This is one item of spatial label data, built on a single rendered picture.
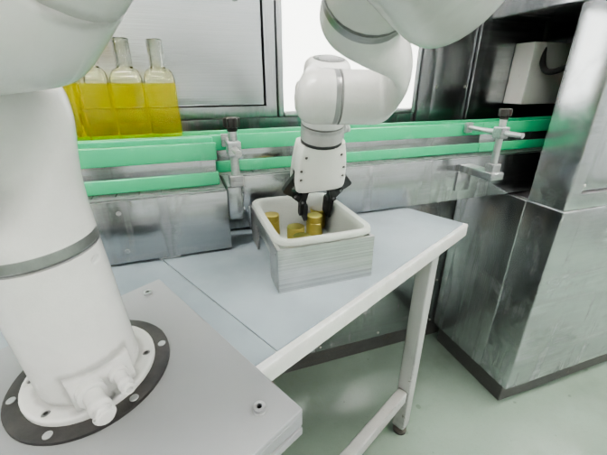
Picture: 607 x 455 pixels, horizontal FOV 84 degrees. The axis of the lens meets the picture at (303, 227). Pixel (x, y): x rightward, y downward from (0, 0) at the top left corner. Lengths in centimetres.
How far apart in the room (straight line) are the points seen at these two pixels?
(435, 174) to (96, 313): 84
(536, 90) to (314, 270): 105
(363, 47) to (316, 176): 31
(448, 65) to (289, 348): 101
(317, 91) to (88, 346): 38
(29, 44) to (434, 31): 22
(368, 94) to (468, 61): 82
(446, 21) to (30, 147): 29
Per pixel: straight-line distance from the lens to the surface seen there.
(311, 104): 48
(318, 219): 69
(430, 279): 93
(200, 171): 67
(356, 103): 49
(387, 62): 40
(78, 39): 23
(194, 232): 68
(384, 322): 146
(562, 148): 112
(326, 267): 56
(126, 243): 69
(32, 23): 22
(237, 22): 93
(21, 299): 35
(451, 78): 125
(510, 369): 139
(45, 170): 32
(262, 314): 52
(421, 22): 24
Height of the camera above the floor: 107
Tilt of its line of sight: 24 degrees down
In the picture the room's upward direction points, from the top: straight up
